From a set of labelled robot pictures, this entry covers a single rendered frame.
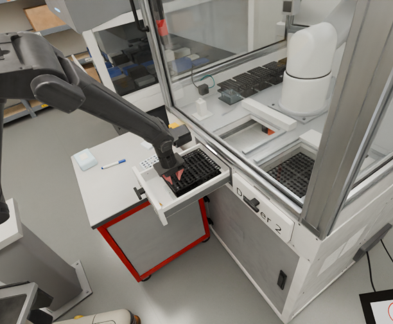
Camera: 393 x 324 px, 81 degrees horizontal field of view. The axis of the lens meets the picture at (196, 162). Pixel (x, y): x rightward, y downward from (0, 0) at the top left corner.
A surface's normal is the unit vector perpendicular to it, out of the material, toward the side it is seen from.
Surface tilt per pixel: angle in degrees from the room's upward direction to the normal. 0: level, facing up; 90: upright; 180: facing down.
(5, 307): 0
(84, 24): 90
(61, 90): 118
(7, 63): 29
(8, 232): 0
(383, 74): 90
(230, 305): 1
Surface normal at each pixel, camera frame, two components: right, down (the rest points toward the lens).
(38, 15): 0.58, 0.46
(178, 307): -0.14, -0.74
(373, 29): -0.84, 0.44
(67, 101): 0.51, 0.80
